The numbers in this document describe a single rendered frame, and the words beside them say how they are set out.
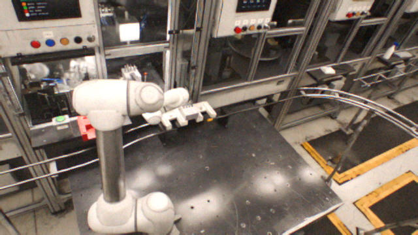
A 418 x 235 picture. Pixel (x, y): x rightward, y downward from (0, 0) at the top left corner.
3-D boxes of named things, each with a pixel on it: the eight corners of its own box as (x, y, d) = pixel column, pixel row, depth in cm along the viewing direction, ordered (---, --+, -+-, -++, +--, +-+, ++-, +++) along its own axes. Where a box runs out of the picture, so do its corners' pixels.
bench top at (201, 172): (102, 340, 110) (101, 339, 107) (63, 154, 173) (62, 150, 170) (341, 205, 174) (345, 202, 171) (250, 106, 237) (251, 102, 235)
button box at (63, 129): (58, 140, 147) (53, 125, 139) (56, 130, 152) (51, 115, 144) (74, 136, 150) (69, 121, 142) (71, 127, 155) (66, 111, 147)
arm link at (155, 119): (141, 113, 164) (160, 104, 167) (149, 130, 155) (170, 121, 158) (135, 101, 156) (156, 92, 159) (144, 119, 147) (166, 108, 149)
